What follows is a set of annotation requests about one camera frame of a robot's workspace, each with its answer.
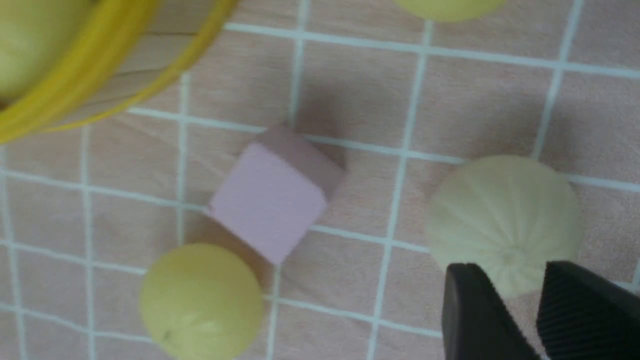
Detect white bun front right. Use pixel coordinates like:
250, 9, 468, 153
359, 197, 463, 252
425, 155, 585, 299

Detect yellow bamboo steamer tray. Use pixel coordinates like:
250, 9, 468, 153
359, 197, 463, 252
0, 0, 237, 144

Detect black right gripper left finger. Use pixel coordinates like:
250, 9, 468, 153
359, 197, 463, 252
442, 263, 541, 360

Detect pink cube block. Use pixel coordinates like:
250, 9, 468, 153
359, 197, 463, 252
206, 125, 345, 265

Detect yellow bun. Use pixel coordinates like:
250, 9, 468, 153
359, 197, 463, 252
139, 243, 265, 360
394, 0, 506, 23

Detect pink checked tablecloth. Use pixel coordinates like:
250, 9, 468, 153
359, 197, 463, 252
1, 0, 640, 360

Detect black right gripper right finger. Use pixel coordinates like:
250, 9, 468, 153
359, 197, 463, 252
535, 260, 640, 360

